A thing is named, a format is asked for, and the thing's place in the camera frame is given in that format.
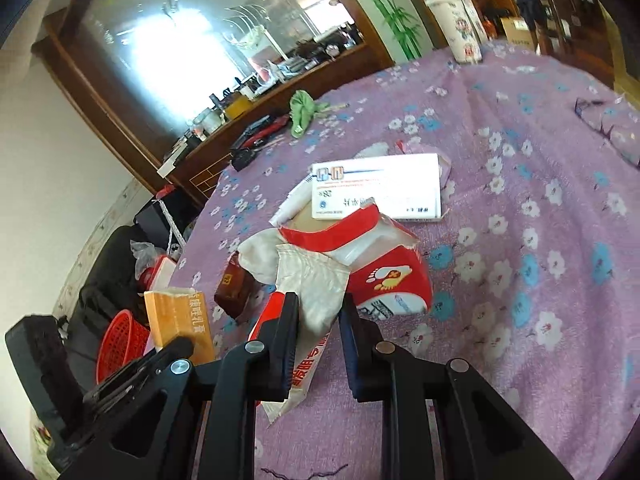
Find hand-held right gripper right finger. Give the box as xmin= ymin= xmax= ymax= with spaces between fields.
xmin=339 ymin=292 xmax=576 ymax=480

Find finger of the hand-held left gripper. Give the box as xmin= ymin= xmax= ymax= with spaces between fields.
xmin=82 ymin=336 xmax=196 ymax=413

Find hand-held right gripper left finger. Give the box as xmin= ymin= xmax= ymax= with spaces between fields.
xmin=60 ymin=291 xmax=301 ymax=480

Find red plastic basket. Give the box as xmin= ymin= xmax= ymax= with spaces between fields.
xmin=96 ymin=310 xmax=151 ymax=386

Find orange cardboard box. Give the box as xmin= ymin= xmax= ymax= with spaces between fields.
xmin=144 ymin=287 xmax=217 ymax=367

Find white bag with red print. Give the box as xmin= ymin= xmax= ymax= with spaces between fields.
xmin=247 ymin=244 xmax=351 ymax=427

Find small brown box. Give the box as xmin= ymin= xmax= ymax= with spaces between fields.
xmin=214 ymin=255 xmax=258 ymax=320

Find torn red carton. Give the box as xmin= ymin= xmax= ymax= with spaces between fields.
xmin=277 ymin=200 xmax=433 ymax=321

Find white tissue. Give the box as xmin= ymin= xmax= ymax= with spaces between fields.
xmin=238 ymin=229 xmax=282 ymax=281

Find white medicine box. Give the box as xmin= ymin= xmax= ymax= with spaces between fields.
xmin=306 ymin=154 xmax=445 ymax=222

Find red and white container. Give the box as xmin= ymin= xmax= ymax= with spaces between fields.
xmin=140 ymin=255 xmax=176 ymax=293

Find black sofa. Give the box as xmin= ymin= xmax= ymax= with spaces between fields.
xmin=60 ymin=224 xmax=151 ymax=376

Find clear plastic bag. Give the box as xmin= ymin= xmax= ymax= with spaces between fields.
xmin=130 ymin=240 xmax=158 ymax=281

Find white tube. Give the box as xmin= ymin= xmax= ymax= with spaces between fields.
xmin=270 ymin=180 xmax=316 ymax=228

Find black paper bag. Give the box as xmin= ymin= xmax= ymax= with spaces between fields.
xmin=134 ymin=197 xmax=188 ymax=253

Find wooden sideboard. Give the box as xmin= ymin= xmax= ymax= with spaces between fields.
xmin=157 ymin=42 xmax=396 ymax=211

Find black key pouch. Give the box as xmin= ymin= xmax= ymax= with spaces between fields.
xmin=230 ymin=147 xmax=258 ymax=171

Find black red tool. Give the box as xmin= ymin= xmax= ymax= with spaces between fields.
xmin=235 ymin=115 xmax=291 ymax=150

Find green cloth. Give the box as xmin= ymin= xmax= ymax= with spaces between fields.
xmin=291 ymin=90 xmax=331 ymax=138

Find metal pot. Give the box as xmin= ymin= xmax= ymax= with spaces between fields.
xmin=192 ymin=107 xmax=223 ymax=131

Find eyeglasses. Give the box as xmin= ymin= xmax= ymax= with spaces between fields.
xmin=574 ymin=97 xmax=640 ymax=168

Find white printed tumbler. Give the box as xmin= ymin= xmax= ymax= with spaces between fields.
xmin=424 ymin=0 xmax=483 ymax=65

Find large wall mirror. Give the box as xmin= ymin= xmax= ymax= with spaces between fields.
xmin=80 ymin=0 xmax=386 ymax=161

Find green bamboo wall sticker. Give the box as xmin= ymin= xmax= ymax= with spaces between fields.
xmin=347 ymin=0 xmax=426 ymax=61

